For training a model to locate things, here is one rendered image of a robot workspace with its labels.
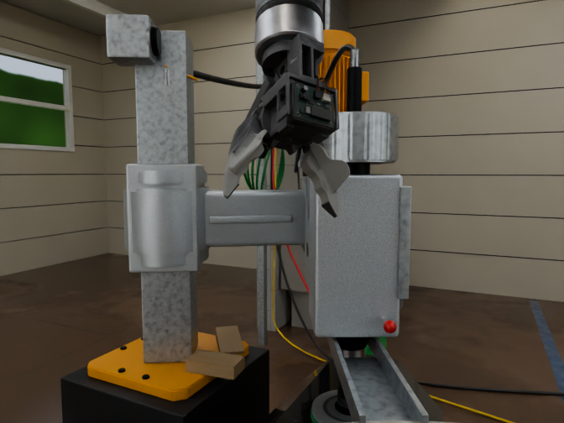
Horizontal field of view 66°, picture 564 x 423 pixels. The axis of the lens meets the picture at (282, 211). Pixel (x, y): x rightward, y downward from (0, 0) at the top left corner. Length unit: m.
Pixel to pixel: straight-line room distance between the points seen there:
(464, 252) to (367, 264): 4.92
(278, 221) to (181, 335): 0.58
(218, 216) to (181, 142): 0.31
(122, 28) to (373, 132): 1.00
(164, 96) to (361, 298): 1.04
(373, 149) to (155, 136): 0.91
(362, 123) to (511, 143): 4.93
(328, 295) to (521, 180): 4.96
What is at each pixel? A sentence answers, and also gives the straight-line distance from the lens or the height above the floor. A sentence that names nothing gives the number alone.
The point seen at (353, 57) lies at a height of 1.83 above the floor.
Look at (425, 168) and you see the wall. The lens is 5.96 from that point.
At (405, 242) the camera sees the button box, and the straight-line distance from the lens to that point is 1.12.
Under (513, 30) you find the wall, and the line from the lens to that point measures 6.15.
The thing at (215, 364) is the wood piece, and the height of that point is 0.83.
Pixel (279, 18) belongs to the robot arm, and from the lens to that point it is 0.57.
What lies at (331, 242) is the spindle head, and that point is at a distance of 1.09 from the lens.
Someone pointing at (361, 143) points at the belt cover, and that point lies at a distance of 1.06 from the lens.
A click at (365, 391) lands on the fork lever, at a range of 1.02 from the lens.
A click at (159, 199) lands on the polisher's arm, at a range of 1.63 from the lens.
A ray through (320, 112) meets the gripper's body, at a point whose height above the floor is 1.60.
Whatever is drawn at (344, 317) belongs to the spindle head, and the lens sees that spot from 1.14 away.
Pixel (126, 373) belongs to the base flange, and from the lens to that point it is 1.81.
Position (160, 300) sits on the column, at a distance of 1.77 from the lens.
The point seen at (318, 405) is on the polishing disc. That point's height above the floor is 0.86.
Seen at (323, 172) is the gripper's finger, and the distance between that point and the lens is 0.55.
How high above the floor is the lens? 1.53
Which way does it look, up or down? 5 degrees down
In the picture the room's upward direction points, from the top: straight up
